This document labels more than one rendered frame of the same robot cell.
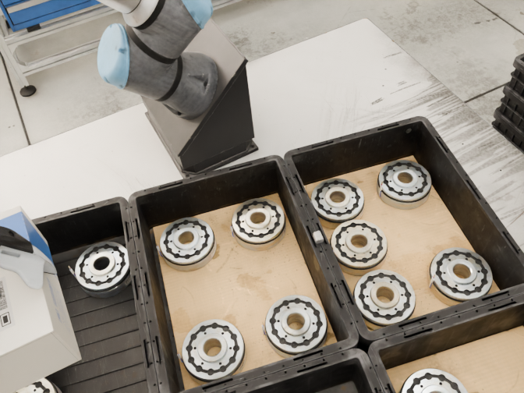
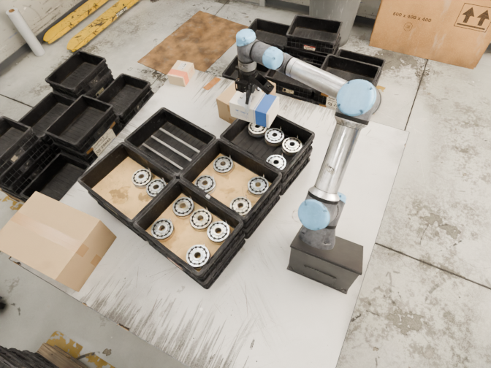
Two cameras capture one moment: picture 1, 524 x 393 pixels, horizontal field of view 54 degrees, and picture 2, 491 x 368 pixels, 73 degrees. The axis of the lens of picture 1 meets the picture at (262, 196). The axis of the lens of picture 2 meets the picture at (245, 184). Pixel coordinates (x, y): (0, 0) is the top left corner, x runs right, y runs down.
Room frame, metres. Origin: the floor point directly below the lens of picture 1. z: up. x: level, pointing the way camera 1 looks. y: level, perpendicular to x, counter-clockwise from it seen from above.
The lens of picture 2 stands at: (1.19, -0.40, 2.21)
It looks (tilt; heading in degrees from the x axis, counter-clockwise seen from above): 57 degrees down; 144
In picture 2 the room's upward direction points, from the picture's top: 7 degrees counter-clockwise
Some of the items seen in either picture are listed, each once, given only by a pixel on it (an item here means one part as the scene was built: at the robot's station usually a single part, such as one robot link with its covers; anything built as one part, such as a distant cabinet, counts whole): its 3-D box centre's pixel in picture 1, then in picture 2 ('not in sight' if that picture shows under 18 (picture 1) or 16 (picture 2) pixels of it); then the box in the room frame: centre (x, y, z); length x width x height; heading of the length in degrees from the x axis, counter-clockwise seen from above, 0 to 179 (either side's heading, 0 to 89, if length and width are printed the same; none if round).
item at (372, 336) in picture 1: (398, 215); (188, 223); (0.50, -0.23, 0.92); 0.40 x 0.30 x 0.02; 11
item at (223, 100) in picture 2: not in sight; (246, 101); (0.01, 0.55, 0.78); 0.30 x 0.22 x 0.16; 100
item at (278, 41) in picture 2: not in sight; (269, 48); (-0.72, 1.46, 0.31); 0.40 x 0.30 x 0.34; 22
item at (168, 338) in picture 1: (235, 277); (231, 182); (0.45, 0.06, 0.87); 0.40 x 0.30 x 0.11; 11
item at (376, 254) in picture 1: (359, 242); (200, 218); (0.49, -0.16, 0.86); 0.10 x 0.10 x 0.01
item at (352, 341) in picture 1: (231, 263); (230, 177); (0.45, 0.06, 0.92); 0.40 x 0.30 x 0.02; 11
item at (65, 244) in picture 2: not in sight; (56, 240); (0.07, -0.73, 0.80); 0.40 x 0.30 x 0.20; 23
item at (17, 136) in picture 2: not in sight; (15, 161); (-1.08, -0.78, 0.37); 0.40 x 0.30 x 0.45; 112
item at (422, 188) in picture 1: (405, 179); (197, 255); (0.62, -0.28, 0.86); 0.10 x 0.10 x 0.01
